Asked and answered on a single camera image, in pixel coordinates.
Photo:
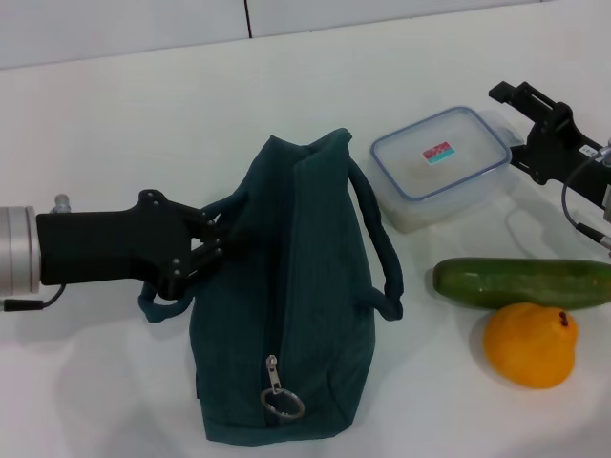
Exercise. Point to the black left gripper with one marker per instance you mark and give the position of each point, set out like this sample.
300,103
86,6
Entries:
110,243

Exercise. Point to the clear lunch box blue seal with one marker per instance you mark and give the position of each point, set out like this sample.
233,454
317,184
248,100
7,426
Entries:
439,167

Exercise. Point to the dark teal fabric lunch bag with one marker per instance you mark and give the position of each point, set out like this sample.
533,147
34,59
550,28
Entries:
315,296

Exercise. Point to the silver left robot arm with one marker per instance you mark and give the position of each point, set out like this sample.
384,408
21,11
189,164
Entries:
16,248

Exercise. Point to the green cucumber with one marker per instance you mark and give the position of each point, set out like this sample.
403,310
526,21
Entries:
515,284

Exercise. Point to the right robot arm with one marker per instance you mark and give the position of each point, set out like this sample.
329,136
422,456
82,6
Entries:
606,155

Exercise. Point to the orange yellow pear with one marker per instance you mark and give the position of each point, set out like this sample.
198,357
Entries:
525,348

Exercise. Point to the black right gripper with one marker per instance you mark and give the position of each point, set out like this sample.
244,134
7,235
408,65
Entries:
558,152

